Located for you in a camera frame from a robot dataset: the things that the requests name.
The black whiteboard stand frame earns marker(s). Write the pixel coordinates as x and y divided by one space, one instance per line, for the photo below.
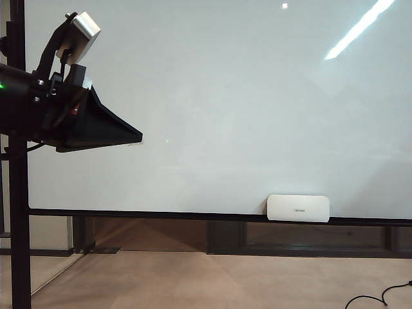
19 225

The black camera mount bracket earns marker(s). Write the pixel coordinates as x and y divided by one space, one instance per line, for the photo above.
51 45

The white whiteboard eraser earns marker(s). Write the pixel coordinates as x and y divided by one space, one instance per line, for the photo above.
297 208

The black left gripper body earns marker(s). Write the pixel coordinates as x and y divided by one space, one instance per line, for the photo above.
54 106

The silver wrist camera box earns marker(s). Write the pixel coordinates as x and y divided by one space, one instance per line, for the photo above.
84 30

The dark wooden wall baseboard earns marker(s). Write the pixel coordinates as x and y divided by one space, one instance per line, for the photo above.
225 238

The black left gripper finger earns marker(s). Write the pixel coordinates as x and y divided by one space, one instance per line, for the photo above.
112 117
90 138

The white glass whiteboard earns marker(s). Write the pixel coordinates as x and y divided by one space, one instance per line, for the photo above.
209 96

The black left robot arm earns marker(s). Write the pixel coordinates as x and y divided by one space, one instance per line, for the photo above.
16 96

